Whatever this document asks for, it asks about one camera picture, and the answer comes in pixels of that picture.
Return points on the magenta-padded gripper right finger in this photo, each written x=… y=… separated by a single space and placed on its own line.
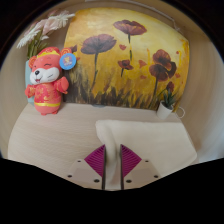
x=131 y=165

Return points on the yellow poppy flower painting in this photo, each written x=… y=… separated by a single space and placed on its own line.
x=133 y=50

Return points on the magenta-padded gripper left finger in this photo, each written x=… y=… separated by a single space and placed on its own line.
x=95 y=165

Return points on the small plant in white pot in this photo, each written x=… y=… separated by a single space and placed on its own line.
x=164 y=108

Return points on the red plush mouse toy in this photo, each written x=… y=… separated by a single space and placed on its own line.
x=46 y=90

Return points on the pink white flower bouquet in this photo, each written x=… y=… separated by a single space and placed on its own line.
x=43 y=28

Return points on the cream white towel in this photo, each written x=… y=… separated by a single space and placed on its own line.
x=156 y=143

